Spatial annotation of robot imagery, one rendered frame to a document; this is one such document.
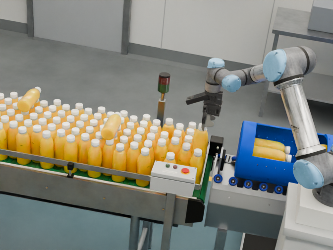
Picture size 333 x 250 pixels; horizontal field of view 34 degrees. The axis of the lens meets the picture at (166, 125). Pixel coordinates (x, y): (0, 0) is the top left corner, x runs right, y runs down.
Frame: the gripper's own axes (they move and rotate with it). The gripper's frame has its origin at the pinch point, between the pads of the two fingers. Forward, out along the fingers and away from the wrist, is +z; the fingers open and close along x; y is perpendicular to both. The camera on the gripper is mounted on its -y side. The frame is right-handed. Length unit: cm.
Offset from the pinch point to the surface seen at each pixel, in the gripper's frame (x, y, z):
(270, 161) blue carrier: -11.4, 34.3, 6.5
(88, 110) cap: 13, -62, 10
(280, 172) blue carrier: -12.0, 40.0, 10.9
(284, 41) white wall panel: 332, 58, 71
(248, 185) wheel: -9.1, 26.5, 23.8
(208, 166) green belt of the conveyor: 11.0, 5.7, 30.3
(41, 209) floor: 54, -107, 119
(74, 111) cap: 9, -68, 10
